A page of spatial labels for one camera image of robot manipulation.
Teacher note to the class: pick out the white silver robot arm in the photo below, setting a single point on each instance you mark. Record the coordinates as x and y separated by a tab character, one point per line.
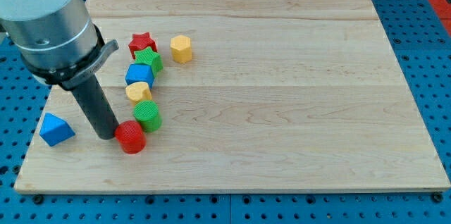
59	43

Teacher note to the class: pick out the wooden board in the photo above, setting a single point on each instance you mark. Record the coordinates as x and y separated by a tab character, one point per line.
281	96

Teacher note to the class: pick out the green star block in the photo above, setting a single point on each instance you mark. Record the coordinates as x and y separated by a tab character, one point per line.
150	58

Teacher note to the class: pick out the red star block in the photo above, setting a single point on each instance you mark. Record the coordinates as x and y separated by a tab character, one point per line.
140	42

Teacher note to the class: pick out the yellow hexagon block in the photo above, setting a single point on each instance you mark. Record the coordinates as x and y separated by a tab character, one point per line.
181	49

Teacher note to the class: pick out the green cylinder block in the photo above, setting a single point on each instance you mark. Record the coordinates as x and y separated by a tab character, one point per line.
147	114

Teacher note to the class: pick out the yellow heart block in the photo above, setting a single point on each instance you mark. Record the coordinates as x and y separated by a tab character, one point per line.
137	92

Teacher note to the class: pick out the blue cube block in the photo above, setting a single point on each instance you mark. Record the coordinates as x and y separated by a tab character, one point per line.
139	73

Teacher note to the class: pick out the red cylinder block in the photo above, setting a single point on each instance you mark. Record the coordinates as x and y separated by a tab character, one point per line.
130	136

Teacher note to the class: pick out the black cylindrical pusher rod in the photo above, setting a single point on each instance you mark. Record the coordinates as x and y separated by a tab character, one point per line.
94	104

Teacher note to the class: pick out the blue triangle block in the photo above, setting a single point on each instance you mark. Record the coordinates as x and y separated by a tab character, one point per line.
55	130

